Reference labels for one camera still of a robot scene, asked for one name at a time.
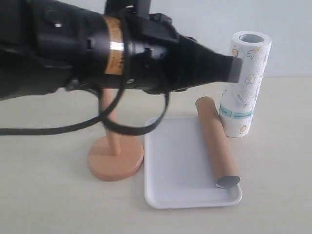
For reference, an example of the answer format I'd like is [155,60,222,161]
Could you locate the brown cardboard tube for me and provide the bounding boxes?
[195,97,240,189]

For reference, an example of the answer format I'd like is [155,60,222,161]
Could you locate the white rectangular plastic tray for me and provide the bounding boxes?
[144,117,242,209]

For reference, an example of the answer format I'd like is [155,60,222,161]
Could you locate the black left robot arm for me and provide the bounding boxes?
[0,0,243,100]

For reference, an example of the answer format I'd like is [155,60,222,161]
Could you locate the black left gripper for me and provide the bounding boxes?
[123,13,243,94]

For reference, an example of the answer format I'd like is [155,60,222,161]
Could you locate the wooden paper towel holder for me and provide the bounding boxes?
[87,88,145,182]

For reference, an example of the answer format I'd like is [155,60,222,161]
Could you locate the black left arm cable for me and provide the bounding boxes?
[0,0,171,136]

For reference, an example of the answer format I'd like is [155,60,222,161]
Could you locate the printed white paper towel roll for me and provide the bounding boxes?
[219,31,272,138]

